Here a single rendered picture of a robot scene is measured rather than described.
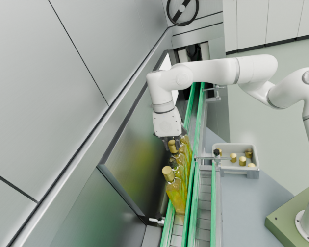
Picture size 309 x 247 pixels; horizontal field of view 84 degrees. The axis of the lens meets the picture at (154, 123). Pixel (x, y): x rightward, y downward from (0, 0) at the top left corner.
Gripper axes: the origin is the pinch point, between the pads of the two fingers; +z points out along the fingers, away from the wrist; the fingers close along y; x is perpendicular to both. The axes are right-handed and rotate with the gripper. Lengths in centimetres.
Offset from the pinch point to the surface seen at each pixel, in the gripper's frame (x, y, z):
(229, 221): 0.9, 18.7, 42.6
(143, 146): -1.5, -11.8, -0.3
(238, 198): 11.8, 23.4, 39.7
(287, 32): 379, 141, -4
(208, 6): 83, 15, -52
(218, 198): 1.4, 14.7, 29.1
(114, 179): -22.7, -12.7, -2.2
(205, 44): 99, 10, -29
